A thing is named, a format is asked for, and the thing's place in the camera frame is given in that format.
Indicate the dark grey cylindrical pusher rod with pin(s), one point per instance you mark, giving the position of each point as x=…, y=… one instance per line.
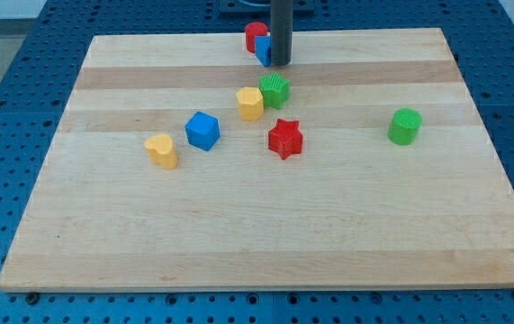
x=281, y=31

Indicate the yellow hexagon block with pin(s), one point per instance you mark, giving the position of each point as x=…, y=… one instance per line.
x=250, y=104

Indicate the blue cube block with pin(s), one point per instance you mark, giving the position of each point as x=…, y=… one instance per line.
x=202, y=131

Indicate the red cylinder block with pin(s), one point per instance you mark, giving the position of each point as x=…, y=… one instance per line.
x=252, y=30

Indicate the blue triangle block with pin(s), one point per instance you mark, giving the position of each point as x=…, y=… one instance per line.
x=263, y=50

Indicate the green star block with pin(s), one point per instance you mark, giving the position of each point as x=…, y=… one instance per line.
x=275, y=90

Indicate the red star block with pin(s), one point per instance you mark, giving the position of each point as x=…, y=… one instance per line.
x=285, y=138

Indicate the green cylinder block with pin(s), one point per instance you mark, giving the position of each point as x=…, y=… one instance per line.
x=404, y=126

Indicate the wooden board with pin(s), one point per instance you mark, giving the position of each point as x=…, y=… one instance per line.
x=353, y=211

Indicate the yellow heart block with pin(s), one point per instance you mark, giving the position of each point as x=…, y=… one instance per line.
x=162, y=151

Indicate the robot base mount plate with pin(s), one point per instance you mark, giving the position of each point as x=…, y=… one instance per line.
x=260, y=7

